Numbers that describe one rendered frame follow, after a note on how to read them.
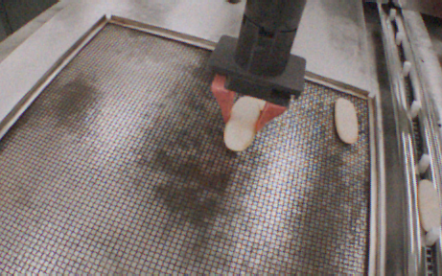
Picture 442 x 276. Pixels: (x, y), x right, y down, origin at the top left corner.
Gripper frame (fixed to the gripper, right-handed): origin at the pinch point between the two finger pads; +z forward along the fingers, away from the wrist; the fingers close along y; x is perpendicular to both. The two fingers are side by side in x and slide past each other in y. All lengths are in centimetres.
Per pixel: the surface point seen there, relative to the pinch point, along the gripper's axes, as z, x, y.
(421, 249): 6.8, 6.9, -28.6
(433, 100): 4.5, -26.5, -34.7
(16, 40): 25, -33, 66
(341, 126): 3.4, -8.3, -14.2
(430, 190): 5.5, -3.2, -30.5
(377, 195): 4.1, 2.0, -20.0
